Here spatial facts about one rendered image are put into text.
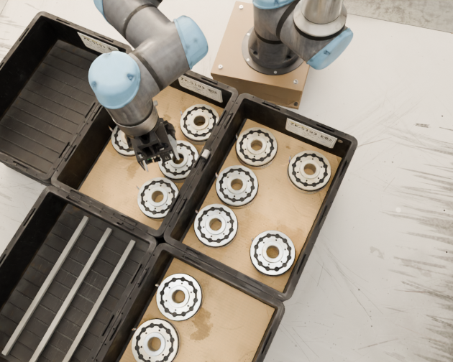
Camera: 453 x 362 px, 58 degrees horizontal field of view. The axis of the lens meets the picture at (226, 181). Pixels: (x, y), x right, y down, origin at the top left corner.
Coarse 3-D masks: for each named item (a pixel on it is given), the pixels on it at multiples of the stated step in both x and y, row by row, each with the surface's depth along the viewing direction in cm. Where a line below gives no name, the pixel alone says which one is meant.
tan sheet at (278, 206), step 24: (288, 144) 104; (264, 168) 102; (336, 168) 101; (264, 192) 100; (288, 192) 100; (240, 216) 99; (264, 216) 98; (288, 216) 98; (312, 216) 98; (192, 240) 98; (240, 240) 97; (240, 264) 95
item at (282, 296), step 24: (240, 96) 97; (312, 120) 94; (216, 144) 94; (192, 192) 91; (336, 192) 89; (168, 240) 88; (312, 240) 86; (216, 264) 86; (264, 288) 83; (288, 288) 83
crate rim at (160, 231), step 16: (208, 80) 101; (96, 112) 99; (224, 112) 97; (80, 144) 97; (208, 144) 94; (64, 160) 95; (192, 176) 92; (80, 192) 92; (112, 208) 91; (176, 208) 90; (144, 224) 89
